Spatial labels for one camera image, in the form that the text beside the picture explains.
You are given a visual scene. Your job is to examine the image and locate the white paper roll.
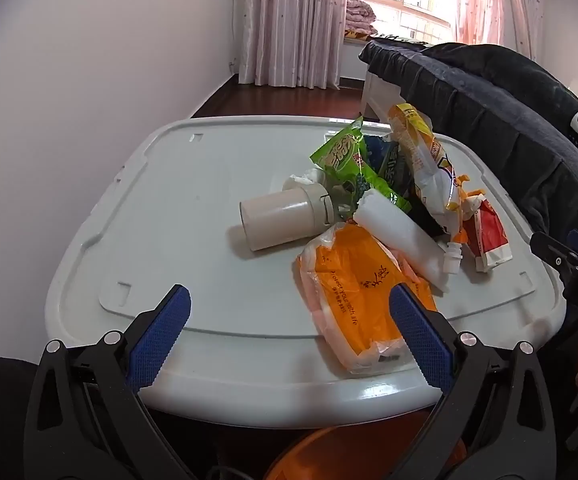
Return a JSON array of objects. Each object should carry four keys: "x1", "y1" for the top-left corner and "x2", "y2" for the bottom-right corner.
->
[{"x1": 353, "y1": 191, "x2": 450, "y2": 293}]

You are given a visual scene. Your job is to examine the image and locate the dark blue blanket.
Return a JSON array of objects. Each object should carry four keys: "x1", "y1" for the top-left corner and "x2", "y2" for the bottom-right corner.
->
[{"x1": 359, "y1": 40, "x2": 578, "y2": 241}]

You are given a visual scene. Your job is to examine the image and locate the crumpled white tissue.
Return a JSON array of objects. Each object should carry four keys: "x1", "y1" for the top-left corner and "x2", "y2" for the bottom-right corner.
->
[{"x1": 283, "y1": 167, "x2": 327, "y2": 193}]

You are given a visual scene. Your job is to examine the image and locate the orange plastic tissue pack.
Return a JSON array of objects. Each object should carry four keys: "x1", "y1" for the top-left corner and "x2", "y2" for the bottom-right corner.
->
[{"x1": 296, "y1": 222, "x2": 440, "y2": 376}]

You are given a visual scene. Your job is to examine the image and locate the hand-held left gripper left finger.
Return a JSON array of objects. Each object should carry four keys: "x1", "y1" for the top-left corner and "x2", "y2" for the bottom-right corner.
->
[{"x1": 23, "y1": 284, "x2": 204, "y2": 480}]

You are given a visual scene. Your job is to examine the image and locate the orange bin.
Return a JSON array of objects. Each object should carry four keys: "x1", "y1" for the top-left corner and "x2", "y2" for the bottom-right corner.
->
[{"x1": 264, "y1": 410, "x2": 470, "y2": 480}]

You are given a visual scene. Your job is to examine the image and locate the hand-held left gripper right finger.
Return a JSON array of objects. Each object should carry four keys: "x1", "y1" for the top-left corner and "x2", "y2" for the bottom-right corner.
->
[{"x1": 388, "y1": 282, "x2": 554, "y2": 480}]

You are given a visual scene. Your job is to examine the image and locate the yellow and white snack bag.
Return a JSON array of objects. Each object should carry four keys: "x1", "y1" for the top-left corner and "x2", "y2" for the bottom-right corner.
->
[{"x1": 387, "y1": 103, "x2": 484, "y2": 241}]

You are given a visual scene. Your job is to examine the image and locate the pink dotted curtain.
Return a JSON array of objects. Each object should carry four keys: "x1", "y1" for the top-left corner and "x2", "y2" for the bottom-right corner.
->
[
  {"x1": 461, "y1": 0, "x2": 544, "y2": 61},
  {"x1": 236, "y1": 0, "x2": 350, "y2": 90}
]

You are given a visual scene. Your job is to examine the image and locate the green snack bag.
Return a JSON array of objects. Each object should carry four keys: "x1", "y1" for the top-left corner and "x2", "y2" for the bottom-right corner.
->
[{"x1": 310, "y1": 116, "x2": 370, "y2": 196}]

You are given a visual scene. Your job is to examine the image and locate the folded pink quilt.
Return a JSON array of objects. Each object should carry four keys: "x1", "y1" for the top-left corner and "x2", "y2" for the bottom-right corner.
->
[{"x1": 345, "y1": 0, "x2": 377, "y2": 41}]

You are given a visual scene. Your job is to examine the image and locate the cream plastic cup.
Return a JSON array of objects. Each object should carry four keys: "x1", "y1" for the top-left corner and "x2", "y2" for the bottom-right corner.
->
[{"x1": 240, "y1": 182, "x2": 337, "y2": 252}]

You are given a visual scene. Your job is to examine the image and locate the red and white packet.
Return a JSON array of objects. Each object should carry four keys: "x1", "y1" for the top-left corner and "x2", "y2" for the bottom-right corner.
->
[{"x1": 461, "y1": 197, "x2": 514, "y2": 273}]

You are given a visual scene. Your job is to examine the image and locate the white bed frame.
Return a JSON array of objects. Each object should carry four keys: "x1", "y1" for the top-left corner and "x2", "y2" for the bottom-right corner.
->
[{"x1": 361, "y1": 67, "x2": 404, "y2": 126}]

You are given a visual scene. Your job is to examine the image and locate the white spout cap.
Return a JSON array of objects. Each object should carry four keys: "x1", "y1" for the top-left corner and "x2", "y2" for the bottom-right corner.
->
[{"x1": 441, "y1": 241, "x2": 464, "y2": 275}]

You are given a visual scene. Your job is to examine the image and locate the blue snack packet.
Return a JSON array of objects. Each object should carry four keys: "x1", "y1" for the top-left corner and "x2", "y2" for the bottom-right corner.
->
[{"x1": 366, "y1": 135, "x2": 414, "y2": 211}]

